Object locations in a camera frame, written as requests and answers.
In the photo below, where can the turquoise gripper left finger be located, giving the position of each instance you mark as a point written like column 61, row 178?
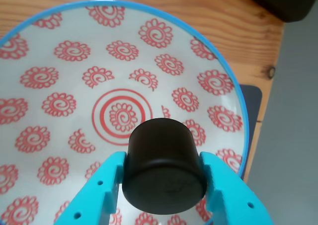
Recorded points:
column 94, row 197

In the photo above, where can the black cylinder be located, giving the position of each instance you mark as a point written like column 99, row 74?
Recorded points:
column 164, row 172

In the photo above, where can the black box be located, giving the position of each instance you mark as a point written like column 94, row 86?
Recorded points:
column 280, row 1

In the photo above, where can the white bowl red flower pattern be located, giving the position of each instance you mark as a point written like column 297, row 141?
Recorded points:
column 74, row 73

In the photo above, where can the turquoise gripper right finger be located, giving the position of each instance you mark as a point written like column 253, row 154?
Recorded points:
column 236, row 205

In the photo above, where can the dark grey desk mat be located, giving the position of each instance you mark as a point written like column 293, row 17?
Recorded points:
column 252, row 110

